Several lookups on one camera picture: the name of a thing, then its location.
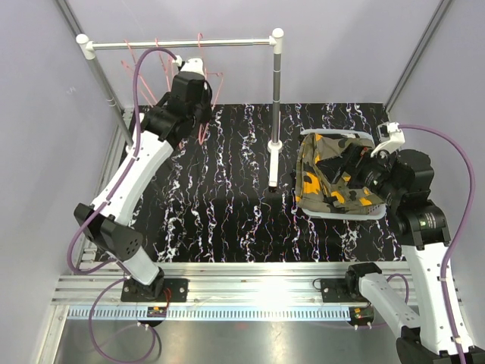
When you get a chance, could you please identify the black marble pattern mat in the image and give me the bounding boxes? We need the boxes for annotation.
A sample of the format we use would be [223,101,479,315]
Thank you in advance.
[128,103,403,262]

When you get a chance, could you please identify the white plastic basket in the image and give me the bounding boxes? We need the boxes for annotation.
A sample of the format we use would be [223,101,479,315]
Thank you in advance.
[299,128,387,222]

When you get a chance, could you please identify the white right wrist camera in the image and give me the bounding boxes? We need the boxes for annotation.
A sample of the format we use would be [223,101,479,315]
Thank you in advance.
[371,122,405,158]

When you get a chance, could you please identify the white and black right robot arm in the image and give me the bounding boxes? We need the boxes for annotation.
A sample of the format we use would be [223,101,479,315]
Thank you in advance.
[317,144,484,363]

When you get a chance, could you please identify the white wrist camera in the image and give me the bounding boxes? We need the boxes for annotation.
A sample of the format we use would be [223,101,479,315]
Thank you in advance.
[371,122,405,158]
[172,55,207,80]

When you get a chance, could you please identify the metal clothes rack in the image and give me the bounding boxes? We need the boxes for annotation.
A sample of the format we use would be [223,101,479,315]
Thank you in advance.
[76,28,284,192]

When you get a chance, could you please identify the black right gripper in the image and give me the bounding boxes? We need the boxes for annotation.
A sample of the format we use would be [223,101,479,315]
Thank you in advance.
[317,143,404,206]

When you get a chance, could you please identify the pink wire hanger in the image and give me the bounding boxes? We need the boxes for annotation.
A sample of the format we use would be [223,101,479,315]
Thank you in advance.
[158,53,177,91]
[121,39,156,107]
[197,33,224,146]

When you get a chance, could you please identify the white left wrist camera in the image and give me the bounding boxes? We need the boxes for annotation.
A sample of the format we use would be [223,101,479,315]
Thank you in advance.
[172,55,207,80]

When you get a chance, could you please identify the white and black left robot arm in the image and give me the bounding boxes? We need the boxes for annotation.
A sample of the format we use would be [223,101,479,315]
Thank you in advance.
[74,71,212,301]

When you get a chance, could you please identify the aluminium mounting rail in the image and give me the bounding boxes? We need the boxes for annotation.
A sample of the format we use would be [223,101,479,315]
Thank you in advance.
[52,262,358,322]

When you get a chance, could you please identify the yellow and grey camouflage trousers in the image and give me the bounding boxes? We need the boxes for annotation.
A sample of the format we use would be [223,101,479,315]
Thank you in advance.
[295,132,386,216]

